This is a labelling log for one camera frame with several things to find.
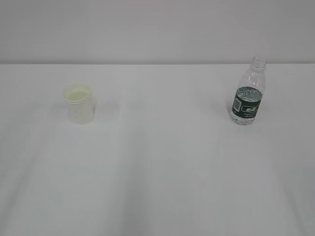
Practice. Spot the white paper cup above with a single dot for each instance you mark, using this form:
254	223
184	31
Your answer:
78	99

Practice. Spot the clear water bottle green label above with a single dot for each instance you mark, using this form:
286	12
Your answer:
249	93

